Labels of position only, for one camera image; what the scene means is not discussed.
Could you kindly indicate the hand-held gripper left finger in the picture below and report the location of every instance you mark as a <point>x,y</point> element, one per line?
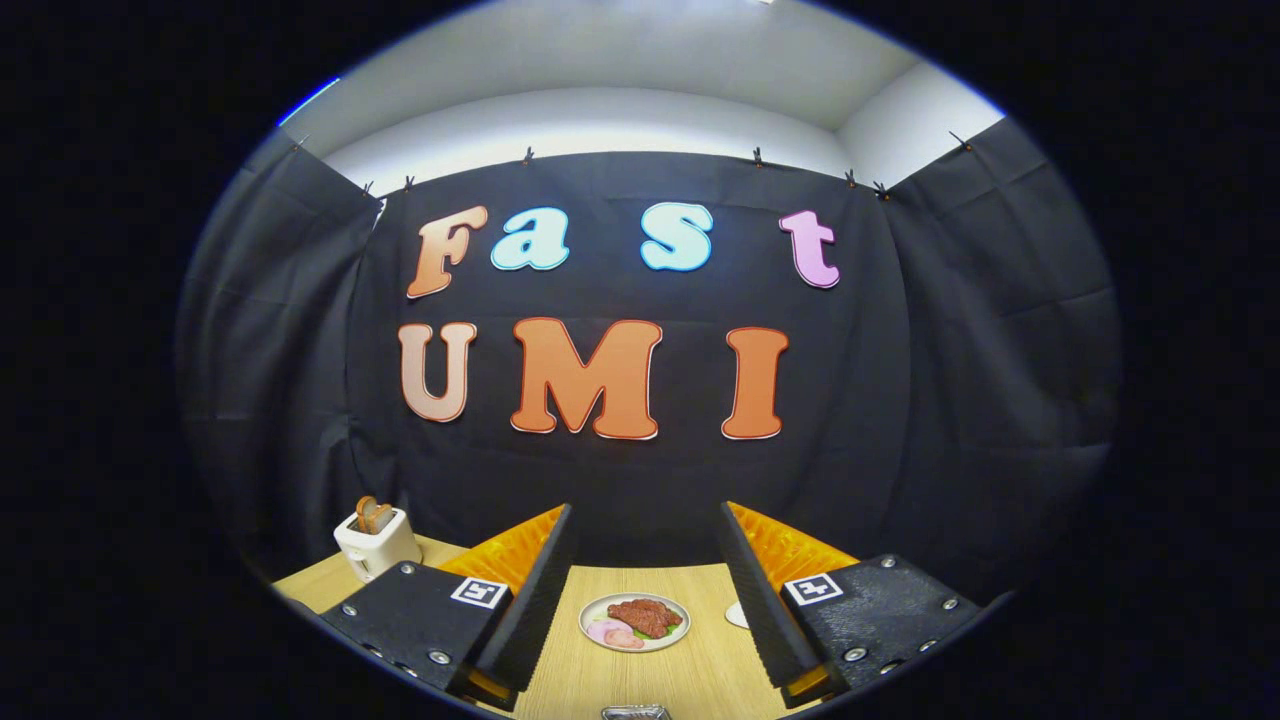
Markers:
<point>540,590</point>

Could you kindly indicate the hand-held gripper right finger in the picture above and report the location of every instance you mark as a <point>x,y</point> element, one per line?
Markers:
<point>755,590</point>

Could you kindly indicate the white square coaster dish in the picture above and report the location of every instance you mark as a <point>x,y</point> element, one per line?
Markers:
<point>737,616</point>

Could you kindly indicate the beige round plate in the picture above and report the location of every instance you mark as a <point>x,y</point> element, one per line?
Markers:
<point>592,612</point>

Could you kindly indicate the pale pink ham slice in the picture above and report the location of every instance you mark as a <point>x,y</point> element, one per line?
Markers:
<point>600,630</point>

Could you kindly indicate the brown steak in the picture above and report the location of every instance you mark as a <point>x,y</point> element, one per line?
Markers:
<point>645,615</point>

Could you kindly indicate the perforated metal tray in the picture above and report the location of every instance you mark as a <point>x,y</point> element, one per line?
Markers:
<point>636,713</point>

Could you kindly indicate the white toaster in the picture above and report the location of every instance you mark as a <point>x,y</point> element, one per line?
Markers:
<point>380,550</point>

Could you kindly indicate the toasted bread slice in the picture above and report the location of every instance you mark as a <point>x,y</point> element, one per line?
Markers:
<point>365,513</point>
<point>383,518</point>

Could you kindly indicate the row of black cloth clips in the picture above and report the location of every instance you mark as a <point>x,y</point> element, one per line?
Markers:
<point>527,156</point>

